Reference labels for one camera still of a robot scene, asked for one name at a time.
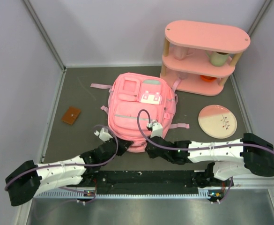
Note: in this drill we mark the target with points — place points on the pink white floral plate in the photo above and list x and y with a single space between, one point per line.
217 121

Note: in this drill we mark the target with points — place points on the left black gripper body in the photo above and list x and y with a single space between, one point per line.
115 140

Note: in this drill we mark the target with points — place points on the grey slotted cable duct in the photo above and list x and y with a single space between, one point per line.
63 194

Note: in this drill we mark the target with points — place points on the pink three-tier shelf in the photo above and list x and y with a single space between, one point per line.
200 37

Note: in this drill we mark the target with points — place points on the pink student backpack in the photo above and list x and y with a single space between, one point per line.
136 100

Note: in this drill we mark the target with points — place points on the clear glass on shelf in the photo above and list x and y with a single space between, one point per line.
182 75

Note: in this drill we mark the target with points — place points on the green mug on shelf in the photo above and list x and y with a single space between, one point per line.
217 59

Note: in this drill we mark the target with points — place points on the orange bowl on shelf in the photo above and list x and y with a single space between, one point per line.
208 78

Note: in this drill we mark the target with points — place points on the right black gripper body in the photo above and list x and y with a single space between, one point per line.
152 154

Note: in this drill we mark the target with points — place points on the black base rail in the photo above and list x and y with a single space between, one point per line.
149 182

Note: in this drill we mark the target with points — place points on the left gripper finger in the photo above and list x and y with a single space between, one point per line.
120 152
125 144

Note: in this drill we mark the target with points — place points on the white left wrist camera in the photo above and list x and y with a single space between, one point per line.
103 134

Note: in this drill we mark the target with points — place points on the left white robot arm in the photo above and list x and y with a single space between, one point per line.
31 179

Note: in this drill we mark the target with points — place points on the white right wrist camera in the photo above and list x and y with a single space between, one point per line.
155 128

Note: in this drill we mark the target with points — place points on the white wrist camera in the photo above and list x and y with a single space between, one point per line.
155 128
103 134

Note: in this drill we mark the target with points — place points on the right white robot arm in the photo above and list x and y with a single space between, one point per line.
247 155

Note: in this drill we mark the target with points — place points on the brown leather card wallet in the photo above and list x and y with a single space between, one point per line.
71 115

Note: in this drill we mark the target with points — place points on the pink cup on shelf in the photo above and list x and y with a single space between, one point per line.
180 52

